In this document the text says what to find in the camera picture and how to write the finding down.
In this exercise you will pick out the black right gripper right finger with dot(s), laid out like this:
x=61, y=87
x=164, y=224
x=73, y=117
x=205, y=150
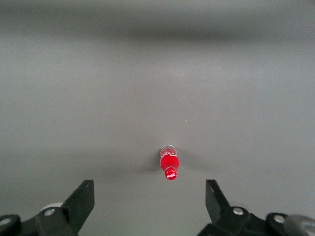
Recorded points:
x=216, y=204

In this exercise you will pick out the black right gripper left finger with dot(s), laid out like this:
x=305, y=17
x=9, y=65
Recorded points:
x=78, y=204

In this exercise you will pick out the red cola bottle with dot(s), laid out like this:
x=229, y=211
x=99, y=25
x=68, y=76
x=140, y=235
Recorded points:
x=169, y=162

